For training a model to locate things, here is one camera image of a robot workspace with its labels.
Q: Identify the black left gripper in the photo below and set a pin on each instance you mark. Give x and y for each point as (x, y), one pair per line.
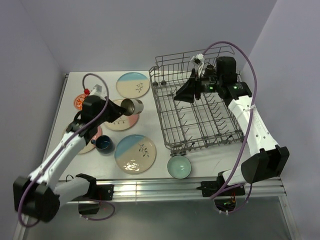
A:
(117, 111)

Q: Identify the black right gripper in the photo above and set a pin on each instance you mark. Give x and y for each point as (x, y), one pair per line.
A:
(191, 87)

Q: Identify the grey brown tumbler cup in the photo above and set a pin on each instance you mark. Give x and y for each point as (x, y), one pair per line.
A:
(132, 106)

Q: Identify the dark blue mug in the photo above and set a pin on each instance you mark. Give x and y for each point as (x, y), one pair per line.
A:
(104, 144)

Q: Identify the orange patterned small bowl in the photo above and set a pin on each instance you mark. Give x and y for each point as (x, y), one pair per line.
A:
(78, 101)

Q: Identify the brown ceramic mug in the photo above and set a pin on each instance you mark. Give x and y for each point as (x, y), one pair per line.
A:
(210, 71)

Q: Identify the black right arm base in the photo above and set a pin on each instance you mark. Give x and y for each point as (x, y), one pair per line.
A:
(209, 188)

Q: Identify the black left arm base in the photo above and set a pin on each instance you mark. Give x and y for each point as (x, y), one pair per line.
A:
(99, 197)

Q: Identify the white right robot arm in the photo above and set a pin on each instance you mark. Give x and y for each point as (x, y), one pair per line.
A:
(267, 158)

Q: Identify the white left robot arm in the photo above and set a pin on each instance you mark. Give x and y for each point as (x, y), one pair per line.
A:
(38, 195)

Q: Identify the pink cream plate middle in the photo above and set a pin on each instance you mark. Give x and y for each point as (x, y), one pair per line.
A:
(122, 123)

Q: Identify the pink cream plate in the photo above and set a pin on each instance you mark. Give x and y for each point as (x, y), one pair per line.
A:
(122, 123)
(87, 148)

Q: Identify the blue cream plate far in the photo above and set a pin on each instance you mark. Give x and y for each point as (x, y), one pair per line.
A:
(133, 85)

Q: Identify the blue cream plate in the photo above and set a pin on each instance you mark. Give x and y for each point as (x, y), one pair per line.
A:
(133, 85)
(135, 154)

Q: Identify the pink cream plate left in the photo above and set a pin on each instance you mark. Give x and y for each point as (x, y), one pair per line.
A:
(87, 148)

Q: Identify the blue cream plate near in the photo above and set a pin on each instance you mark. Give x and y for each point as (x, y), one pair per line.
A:
(135, 154)

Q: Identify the pale green bowl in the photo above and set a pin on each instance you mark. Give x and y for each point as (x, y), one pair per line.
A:
(179, 167)

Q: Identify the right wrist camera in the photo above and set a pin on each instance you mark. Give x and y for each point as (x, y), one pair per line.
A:
(198, 60)

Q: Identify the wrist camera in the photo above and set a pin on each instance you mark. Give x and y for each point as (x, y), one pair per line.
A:
(198, 60)
(96, 91)

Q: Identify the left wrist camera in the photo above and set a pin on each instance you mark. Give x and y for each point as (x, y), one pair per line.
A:
(96, 91)

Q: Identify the grey wire dish rack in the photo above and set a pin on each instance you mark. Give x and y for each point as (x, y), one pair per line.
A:
(194, 126)

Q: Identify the aluminium mounting rail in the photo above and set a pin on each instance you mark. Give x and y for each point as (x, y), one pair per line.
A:
(171, 189)

